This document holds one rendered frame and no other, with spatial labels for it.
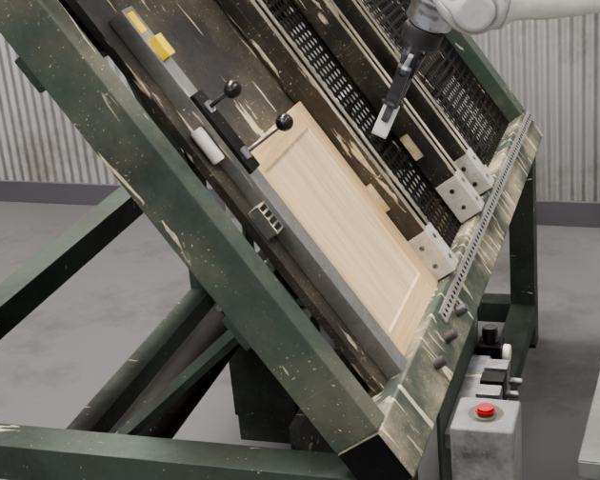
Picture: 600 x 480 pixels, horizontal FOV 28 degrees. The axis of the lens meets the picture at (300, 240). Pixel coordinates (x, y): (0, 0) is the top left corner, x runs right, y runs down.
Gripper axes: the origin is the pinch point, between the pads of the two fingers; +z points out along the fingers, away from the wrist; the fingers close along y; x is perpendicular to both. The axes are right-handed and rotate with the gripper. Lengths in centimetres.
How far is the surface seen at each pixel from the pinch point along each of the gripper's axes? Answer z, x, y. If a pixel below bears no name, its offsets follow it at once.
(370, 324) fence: 45.3, 14.0, -4.8
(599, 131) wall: 86, 58, -314
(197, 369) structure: 64, -14, 12
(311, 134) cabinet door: 30, -20, -45
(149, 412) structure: 80, -21, 12
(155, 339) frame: 175, -61, -141
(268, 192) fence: 27.8, -17.0, -4.4
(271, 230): 32.2, -12.4, 1.2
